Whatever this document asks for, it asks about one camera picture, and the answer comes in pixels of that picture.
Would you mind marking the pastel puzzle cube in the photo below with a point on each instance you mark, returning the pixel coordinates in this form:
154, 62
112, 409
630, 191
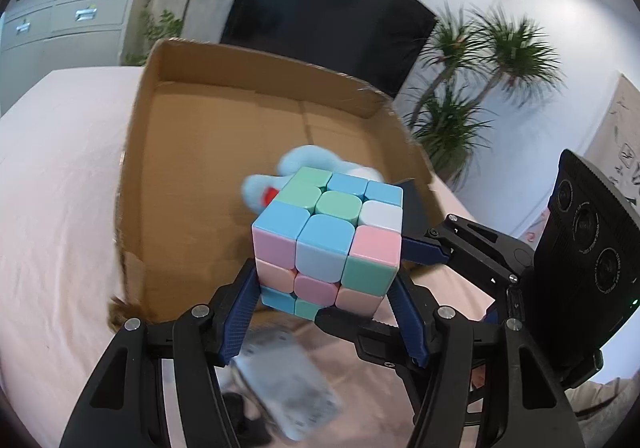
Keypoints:
325, 238

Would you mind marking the cardboard box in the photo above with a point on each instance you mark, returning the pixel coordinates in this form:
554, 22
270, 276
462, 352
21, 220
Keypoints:
200, 153

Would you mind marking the black television screen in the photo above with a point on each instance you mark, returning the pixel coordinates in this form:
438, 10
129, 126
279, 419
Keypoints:
325, 13

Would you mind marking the pink tablecloth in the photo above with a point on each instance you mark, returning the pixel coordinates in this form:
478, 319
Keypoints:
60, 203

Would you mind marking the spiky palm plant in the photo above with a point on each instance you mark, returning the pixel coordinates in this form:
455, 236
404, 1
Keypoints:
465, 93

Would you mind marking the clear plastic packet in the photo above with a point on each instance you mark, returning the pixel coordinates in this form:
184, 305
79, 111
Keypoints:
290, 378

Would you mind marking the white wall poster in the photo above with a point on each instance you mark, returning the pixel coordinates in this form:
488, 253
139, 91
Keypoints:
620, 138

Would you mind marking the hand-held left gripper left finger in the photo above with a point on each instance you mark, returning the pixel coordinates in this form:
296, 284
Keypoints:
240, 313

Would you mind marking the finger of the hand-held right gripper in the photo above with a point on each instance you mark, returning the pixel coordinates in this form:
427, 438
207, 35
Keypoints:
475, 248
370, 333

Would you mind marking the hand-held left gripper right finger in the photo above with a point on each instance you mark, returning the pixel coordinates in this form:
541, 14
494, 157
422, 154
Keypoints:
407, 323

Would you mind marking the light blue plush toy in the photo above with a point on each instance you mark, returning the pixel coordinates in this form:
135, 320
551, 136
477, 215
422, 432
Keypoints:
260, 193

